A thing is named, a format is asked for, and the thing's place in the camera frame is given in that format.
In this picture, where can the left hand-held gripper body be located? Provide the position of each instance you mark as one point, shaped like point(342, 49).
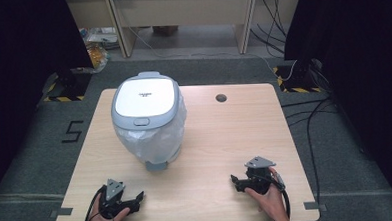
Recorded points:
point(109, 202)

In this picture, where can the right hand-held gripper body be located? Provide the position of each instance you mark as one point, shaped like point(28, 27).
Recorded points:
point(258, 179)

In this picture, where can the clear bag with yellow contents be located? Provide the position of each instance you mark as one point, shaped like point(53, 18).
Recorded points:
point(96, 53)

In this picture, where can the beige wooden desk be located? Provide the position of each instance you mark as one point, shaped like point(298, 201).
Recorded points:
point(186, 7)

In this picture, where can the black stand base hazard tape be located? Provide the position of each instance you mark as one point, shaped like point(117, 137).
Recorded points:
point(297, 77)
point(71, 86)

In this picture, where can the person's right hand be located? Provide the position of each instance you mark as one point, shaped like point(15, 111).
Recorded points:
point(271, 204)

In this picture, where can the grey trash can white lid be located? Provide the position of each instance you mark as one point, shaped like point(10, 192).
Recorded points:
point(145, 96)

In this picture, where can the black curtain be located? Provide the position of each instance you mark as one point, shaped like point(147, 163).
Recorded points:
point(15, 65)
point(365, 49)

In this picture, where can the clear plastic bin liner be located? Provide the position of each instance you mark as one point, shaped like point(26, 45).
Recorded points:
point(163, 142)

